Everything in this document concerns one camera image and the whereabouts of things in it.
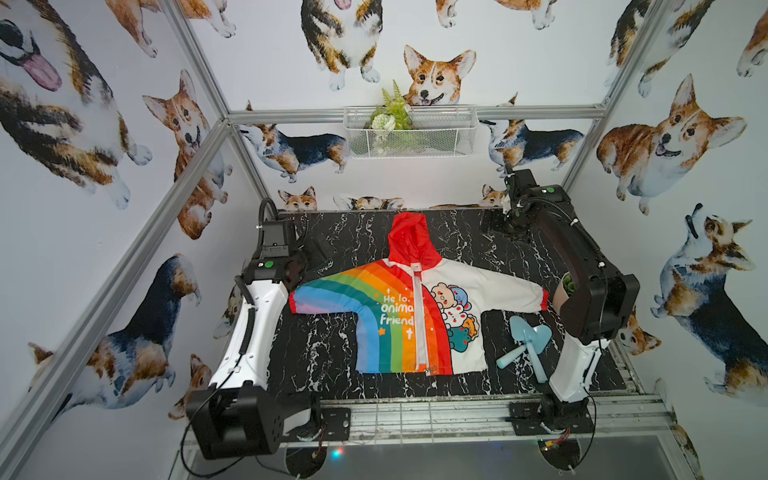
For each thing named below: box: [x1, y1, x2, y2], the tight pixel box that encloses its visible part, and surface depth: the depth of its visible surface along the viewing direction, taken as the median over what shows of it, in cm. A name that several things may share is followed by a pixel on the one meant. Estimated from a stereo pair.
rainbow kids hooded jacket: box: [289, 211, 549, 375], surface depth 95 cm
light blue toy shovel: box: [496, 317, 553, 384], surface depth 87 cm
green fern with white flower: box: [370, 79, 413, 132], surface depth 84 cm
